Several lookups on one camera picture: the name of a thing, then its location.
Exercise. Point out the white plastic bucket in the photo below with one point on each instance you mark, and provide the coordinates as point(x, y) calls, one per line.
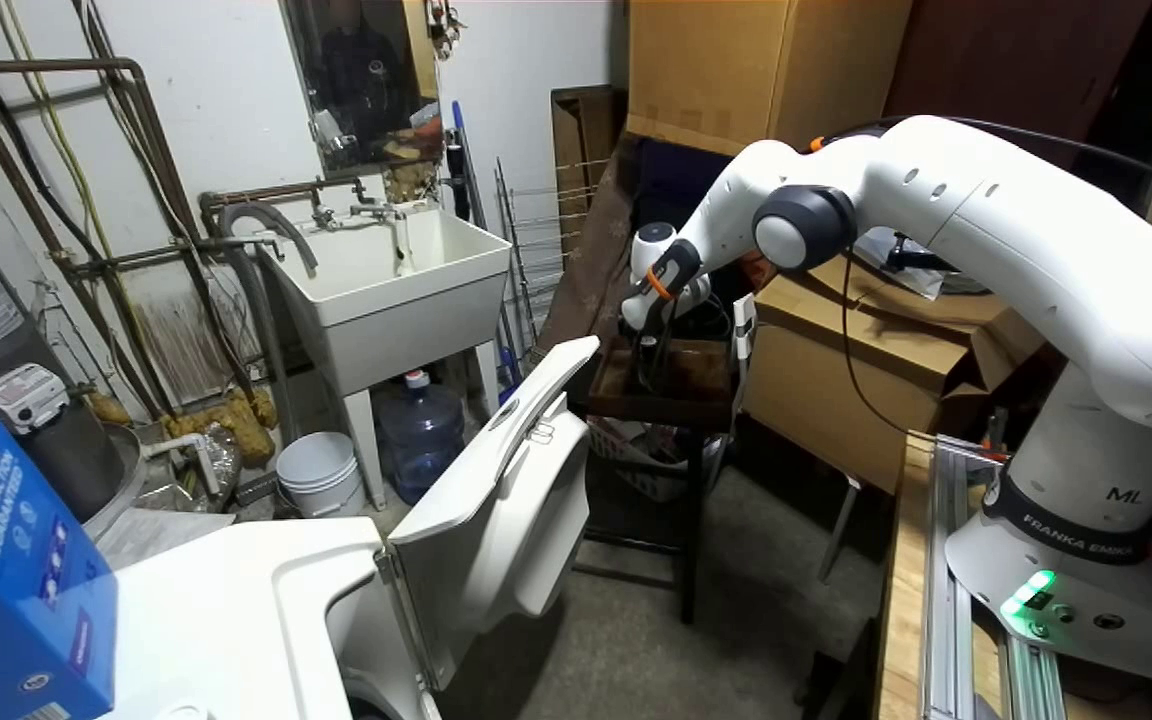
point(322, 473)

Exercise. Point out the dark wall mirror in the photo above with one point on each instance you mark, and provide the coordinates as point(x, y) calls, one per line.
point(358, 75)

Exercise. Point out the open brown cardboard box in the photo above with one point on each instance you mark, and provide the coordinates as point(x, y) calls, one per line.
point(856, 384)

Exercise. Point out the green plug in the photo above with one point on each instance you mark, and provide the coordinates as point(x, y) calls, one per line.
point(1037, 602)

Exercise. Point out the flat brown cardboard panel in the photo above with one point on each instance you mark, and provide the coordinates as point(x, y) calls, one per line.
point(589, 160)

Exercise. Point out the dark red board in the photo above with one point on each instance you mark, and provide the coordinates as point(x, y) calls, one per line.
point(1001, 53)

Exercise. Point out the large closed cardboard box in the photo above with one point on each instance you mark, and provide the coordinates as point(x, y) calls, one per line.
point(763, 66)

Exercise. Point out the blue water jug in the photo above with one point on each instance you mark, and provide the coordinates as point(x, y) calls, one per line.
point(417, 434)

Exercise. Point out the dark navy fabric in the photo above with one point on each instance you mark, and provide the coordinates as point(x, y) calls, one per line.
point(660, 181)

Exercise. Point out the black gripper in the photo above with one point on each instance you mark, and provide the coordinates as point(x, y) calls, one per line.
point(660, 343)

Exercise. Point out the grey curved drain pipe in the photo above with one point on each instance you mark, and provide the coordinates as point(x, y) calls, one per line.
point(263, 223)

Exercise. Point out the dark side table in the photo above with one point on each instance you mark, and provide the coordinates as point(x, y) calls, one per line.
point(641, 504)

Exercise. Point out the grey water heater tank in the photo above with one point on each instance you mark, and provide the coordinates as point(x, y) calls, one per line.
point(69, 462)

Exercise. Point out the white washing machine door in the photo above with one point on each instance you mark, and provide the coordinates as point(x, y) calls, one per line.
point(520, 424)

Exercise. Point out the white washing machine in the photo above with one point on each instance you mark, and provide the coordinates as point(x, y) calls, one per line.
point(241, 585)

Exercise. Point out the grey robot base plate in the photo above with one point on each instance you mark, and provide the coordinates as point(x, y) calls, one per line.
point(1097, 615)

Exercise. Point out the aluminium rail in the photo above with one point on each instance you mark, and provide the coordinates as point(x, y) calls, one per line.
point(959, 573)

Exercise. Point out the white utility sink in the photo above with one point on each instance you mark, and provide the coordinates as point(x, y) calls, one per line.
point(388, 286)

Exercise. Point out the metal sink faucet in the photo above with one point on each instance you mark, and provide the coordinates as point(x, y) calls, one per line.
point(360, 212)

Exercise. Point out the wooden compartment tray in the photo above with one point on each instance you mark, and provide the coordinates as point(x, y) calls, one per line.
point(711, 384)

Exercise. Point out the grey folded sheet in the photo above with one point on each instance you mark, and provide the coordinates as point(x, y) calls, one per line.
point(918, 272)

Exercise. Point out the metal wall pipes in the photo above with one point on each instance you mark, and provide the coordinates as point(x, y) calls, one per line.
point(137, 144)

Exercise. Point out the blue detergent box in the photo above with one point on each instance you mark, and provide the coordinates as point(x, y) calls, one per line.
point(19, 573)

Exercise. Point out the brown draped cloth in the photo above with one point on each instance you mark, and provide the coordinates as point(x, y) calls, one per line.
point(589, 252)

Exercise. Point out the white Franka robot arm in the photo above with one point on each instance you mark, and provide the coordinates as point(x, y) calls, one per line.
point(1001, 242)

